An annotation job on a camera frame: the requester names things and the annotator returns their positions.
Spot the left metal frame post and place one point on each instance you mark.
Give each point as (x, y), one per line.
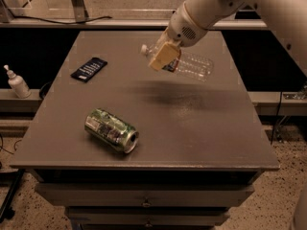
(80, 11)

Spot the black snack packet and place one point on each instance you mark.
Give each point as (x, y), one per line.
(88, 70)

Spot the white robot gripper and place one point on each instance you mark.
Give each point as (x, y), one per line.
(184, 30)

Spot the white pump dispenser bottle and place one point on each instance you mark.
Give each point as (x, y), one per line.
(17, 84)

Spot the clear plastic water bottle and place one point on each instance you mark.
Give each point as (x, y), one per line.
(186, 64)

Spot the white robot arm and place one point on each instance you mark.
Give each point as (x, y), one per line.
(286, 19)

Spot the grey drawer cabinet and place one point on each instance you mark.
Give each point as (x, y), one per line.
(200, 147)

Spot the green soda can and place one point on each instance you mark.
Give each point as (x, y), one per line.
(112, 130)

